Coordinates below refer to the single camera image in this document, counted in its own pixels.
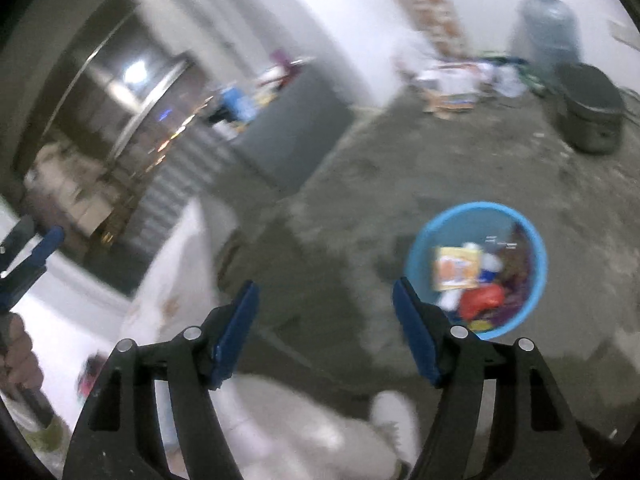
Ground blue plastic trash basket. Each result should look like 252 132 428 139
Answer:
404 202 548 340

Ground person's left hand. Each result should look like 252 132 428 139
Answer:
1 313 43 390

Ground red wrapper in basket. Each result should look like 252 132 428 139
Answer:
457 283 506 321

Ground yellow packet in basket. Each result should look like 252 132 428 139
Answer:
432 245 483 292

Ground bed with floral sheet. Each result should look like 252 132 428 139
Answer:
120 196 420 479

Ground balcony metal railing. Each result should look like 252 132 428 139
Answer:
122 119 233 259

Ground blue detergent bottle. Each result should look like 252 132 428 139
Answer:
220 86 257 124

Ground grey storage cabinet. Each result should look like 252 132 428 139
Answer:
232 64 355 195

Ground black rice cooker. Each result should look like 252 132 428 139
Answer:
554 63 626 155

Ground pile of papers and boxes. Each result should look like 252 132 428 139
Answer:
395 54 528 116

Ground empty blue water jug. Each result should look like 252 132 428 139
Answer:
509 0 580 78

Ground rolled floral patterned mat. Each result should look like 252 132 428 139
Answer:
399 0 470 58

